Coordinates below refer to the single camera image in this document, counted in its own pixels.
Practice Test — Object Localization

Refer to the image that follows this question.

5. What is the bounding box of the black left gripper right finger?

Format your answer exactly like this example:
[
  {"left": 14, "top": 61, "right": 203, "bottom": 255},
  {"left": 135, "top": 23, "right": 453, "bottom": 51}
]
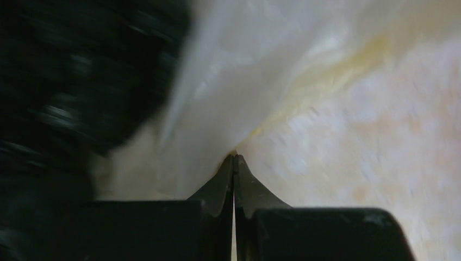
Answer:
[{"left": 234, "top": 155, "right": 414, "bottom": 260}]

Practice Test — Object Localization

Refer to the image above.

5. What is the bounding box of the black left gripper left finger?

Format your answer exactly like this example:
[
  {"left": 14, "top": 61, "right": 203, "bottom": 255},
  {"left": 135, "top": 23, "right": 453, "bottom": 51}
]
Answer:
[{"left": 83, "top": 156, "right": 234, "bottom": 260}]

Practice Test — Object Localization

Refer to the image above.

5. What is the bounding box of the large translucent white plastic bag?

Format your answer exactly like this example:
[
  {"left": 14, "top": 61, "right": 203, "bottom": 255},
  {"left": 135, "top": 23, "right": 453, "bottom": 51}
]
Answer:
[{"left": 93, "top": 1, "right": 460, "bottom": 260}]

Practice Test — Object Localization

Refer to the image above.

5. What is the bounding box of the black trash bag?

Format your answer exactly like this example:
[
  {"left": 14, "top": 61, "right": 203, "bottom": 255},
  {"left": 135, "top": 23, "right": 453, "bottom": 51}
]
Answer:
[{"left": 1, "top": 1, "right": 191, "bottom": 260}]

